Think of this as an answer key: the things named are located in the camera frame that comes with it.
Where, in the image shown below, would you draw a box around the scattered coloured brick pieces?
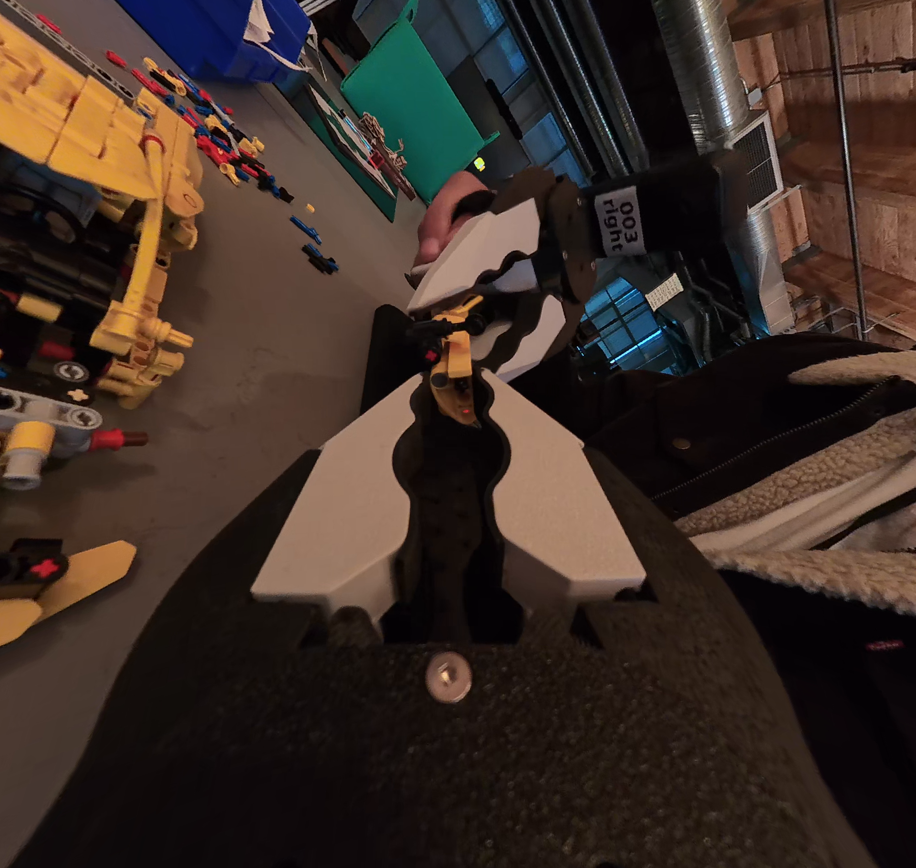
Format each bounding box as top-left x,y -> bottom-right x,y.
29,0 -> 344,279

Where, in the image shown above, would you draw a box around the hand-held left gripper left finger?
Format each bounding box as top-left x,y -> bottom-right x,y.
251,376 -> 427,614

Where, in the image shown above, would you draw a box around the white shirt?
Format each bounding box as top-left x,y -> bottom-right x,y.
685,475 -> 916,557

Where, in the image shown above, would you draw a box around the dark green tray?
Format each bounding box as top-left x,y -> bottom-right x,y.
280,74 -> 402,225

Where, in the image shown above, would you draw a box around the blue plastic bin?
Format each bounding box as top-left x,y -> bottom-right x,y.
72,0 -> 316,84

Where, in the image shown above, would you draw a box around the black fleece-lined jacket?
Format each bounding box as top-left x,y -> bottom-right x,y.
516,327 -> 916,868

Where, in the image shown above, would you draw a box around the small brick model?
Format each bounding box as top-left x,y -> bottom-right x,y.
351,110 -> 416,189

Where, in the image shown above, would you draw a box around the yellow brick wing piece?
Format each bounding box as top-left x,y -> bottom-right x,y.
0,536 -> 140,650

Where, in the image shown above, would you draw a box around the metal ventilation duct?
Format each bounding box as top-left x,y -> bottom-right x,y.
630,0 -> 800,342

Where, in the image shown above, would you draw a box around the yellow brick car model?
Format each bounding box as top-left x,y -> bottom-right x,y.
0,10 -> 204,494

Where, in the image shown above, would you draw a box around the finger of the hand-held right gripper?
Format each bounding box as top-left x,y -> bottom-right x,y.
461,290 -> 569,385
406,199 -> 548,314

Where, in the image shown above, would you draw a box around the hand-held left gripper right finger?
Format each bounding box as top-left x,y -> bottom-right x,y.
480,376 -> 648,614

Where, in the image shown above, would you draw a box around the person's right hand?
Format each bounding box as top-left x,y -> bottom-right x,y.
413,167 -> 498,275

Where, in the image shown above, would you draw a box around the green corrugated box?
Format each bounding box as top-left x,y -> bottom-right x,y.
340,0 -> 502,206

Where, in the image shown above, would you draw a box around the white crumpled paper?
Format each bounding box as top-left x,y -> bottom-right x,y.
237,0 -> 313,70

